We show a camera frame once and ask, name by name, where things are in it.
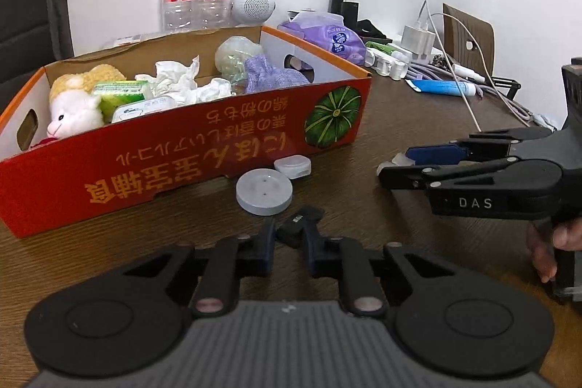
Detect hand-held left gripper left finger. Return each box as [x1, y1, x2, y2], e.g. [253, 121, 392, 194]
[116, 217, 278, 318]

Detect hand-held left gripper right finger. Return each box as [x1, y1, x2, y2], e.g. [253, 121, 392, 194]
[302, 224, 462, 318]

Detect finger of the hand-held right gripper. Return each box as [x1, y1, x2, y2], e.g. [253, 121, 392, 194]
[377, 157, 519, 191]
[404, 128, 553, 166]

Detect small white plastic piece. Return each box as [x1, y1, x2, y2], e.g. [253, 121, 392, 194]
[381, 156, 416, 171]

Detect small black plastic part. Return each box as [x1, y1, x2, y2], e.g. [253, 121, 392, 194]
[276, 207, 326, 249]

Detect red cardboard box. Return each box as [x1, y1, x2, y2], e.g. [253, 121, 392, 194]
[0, 24, 374, 239]

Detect white tissue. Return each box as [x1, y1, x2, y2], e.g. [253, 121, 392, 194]
[135, 55, 201, 104]
[193, 78, 237, 102]

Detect purple mesh drawstring pouch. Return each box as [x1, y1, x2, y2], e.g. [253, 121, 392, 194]
[243, 54, 310, 94]

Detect white wet wipes pack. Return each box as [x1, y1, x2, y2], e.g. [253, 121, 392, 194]
[110, 96, 178, 124]

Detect green pocket tissue packet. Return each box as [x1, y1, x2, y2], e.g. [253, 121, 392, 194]
[91, 80, 151, 123]

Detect white and tan plush alpaca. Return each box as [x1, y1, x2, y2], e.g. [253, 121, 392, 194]
[47, 65, 128, 140]

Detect person's right hand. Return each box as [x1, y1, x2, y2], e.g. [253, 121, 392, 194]
[527, 217, 582, 283]

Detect grey round disc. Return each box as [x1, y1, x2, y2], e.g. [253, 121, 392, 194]
[235, 168, 294, 216]

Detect blue toothpaste tube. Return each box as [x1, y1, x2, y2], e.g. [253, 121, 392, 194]
[406, 79, 485, 98]

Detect small white rounded case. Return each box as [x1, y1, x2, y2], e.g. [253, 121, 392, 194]
[274, 155, 312, 180]

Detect white plastic clips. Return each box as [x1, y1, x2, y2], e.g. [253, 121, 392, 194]
[364, 47, 410, 79]

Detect brown chair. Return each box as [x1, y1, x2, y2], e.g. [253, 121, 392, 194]
[442, 3, 496, 80]

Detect purple tissue pack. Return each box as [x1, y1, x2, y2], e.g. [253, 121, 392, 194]
[277, 11, 368, 66]

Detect crumpled clear plastic bag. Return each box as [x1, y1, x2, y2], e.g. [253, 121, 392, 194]
[215, 36, 264, 86]

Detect white round speaker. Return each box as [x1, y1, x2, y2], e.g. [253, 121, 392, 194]
[232, 0, 277, 25]

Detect black chair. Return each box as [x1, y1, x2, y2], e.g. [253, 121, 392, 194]
[0, 0, 76, 109]

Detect thin white cable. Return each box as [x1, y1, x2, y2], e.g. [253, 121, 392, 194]
[419, 0, 483, 135]

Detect pale lilac braided cable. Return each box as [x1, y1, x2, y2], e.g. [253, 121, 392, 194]
[404, 60, 549, 126]

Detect black wire stand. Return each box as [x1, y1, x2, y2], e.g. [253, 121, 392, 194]
[482, 75, 522, 100]

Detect white wall charger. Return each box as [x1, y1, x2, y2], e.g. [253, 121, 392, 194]
[400, 23, 434, 58]

